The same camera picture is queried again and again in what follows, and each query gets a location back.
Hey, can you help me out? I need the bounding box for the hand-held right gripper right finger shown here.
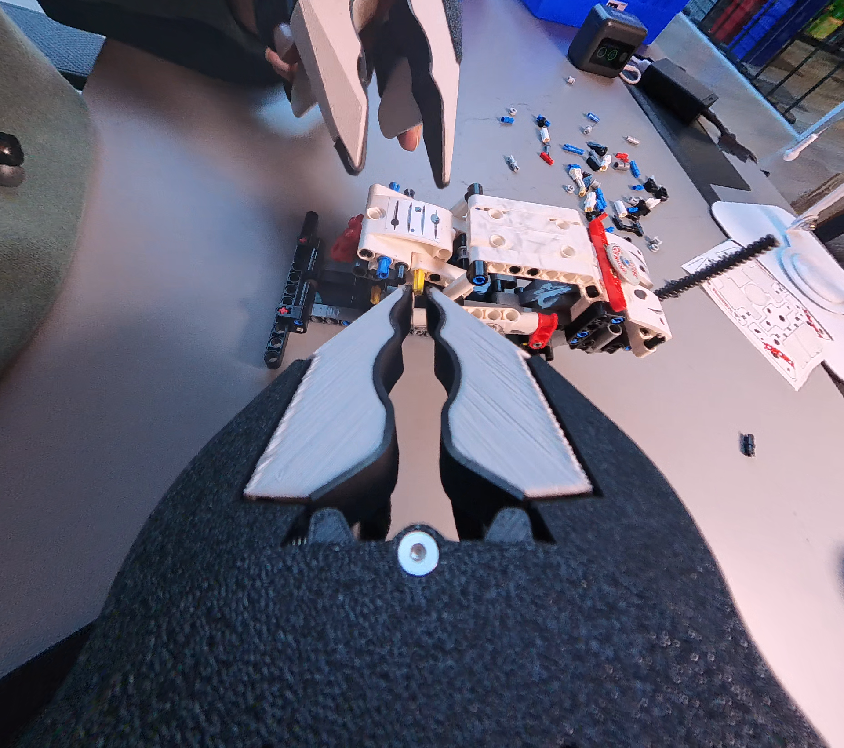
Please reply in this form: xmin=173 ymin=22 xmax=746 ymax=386
xmin=425 ymin=286 xmax=594 ymax=541

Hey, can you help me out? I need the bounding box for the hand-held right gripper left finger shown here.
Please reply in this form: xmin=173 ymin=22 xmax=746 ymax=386
xmin=243 ymin=286 xmax=413 ymax=541

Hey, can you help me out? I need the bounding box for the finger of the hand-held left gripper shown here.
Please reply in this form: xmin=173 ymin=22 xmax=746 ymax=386
xmin=289 ymin=0 xmax=371 ymax=176
xmin=404 ymin=0 xmax=462 ymax=190

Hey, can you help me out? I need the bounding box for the white brick toy truck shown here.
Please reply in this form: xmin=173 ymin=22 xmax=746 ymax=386
xmin=264 ymin=181 xmax=780 ymax=369

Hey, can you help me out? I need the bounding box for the black device with green display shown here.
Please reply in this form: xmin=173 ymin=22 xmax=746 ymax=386
xmin=568 ymin=3 xmax=649 ymax=79

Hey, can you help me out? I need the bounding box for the pile of small brick pieces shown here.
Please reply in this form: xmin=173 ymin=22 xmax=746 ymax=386
xmin=498 ymin=75 xmax=670 ymax=254

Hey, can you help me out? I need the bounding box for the black power adapter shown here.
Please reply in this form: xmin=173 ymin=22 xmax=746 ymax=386
xmin=640 ymin=58 xmax=720 ymax=125

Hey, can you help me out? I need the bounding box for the white sticker sheet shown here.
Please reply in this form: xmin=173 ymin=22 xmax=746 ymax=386
xmin=682 ymin=239 xmax=832 ymax=391

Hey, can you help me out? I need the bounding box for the dark grey flat mat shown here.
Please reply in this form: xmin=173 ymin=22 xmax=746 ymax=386
xmin=629 ymin=85 xmax=753 ymax=204

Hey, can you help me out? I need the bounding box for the dark grey chair armrest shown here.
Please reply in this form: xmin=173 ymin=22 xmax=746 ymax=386
xmin=0 ymin=1 xmax=108 ymax=91

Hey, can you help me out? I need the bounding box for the person's green jacket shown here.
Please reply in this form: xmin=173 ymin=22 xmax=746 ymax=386
xmin=0 ymin=9 xmax=96 ymax=369

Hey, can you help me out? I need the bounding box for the black earphone with cable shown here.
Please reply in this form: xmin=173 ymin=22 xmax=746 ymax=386
xmin=0 ymin=131 xmax=26 ymax=188

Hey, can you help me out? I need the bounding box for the thin white cable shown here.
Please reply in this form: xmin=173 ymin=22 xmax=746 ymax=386
xmin=782 ymin=121 xmax=844 ymax=162

